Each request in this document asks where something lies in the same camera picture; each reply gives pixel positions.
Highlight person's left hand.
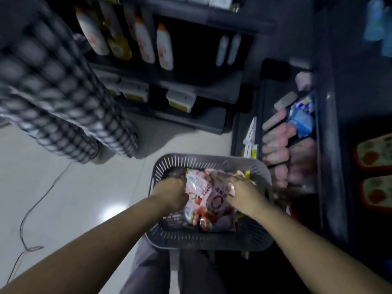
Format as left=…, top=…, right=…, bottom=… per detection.
left=149, top=176, right=190, bottom=212

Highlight person's right hand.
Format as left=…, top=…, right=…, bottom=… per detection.
left=226, top=176, right=267, bottom=216

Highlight pink white snack packet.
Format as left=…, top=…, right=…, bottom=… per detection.
left=184, top=169, right=237, bottom=213

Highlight person's right forearm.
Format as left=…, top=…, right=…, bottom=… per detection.
left=245, top=202, right=392, bottom=294

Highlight person's left forearm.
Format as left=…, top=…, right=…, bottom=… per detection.
left=0, top=195, right=172, bottom=294

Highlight yellow snack packet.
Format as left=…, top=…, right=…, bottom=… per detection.
left=235, top=170, right=255, bottom=185

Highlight pile of pink snack packets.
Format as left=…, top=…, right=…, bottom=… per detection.
left=164, top=168, right=255, bottom=234

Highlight white yellow price tag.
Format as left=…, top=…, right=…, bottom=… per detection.
left=241, top=117, right=259, bottom=159
left=94, top=70, right=122, bottom=96
left=166, top=89, right=197, bottom=113
left=118, top=81, right=150, bottom=103

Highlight grey slotted plastic basket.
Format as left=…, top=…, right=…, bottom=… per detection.
left=146, top=154, right=274, bottom=252

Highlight row of pink shelf packets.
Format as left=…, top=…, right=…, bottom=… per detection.
left=261, top=91, right=318, bottom=195

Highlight person's grey trousers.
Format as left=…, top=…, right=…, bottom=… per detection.
left=119, top=236, right=228, bottom=294

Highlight blue white packet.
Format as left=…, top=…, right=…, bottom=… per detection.
left=286, top=95, right=316, bottom=139

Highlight dark shelf unit with bottles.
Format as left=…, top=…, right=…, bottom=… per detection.
left=46, top=0, right=276, bottom=135

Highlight dark shelf unit with packets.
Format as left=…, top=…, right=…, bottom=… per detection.
left=230, top=0, right=392, bottom=273

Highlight small white bottle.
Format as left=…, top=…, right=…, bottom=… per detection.
left=227, top=33, right=242, bottom=65
left=215, top=35, right=230, bottom=67

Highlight green red packet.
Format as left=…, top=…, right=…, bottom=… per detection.
left=360, top=176, right=392, bottom=212
left=355, top=133, right=392, bottom=170

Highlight white bottle orange cap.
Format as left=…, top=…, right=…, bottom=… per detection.
left=156, top=23, right=174, bottom=71
left=75, top=5, right=110, bottom=56
left=134, top=16, right=156, bottom=64

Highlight yellow bottle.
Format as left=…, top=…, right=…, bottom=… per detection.
left=99, top=0, right=133, bottom=61

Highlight light blue bottles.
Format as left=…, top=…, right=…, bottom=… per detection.
left=363, top=0, right=392, bottom=58

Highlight thin dark floor cable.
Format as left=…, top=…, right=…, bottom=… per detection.
left=6, top=162, right=75, bottom=285

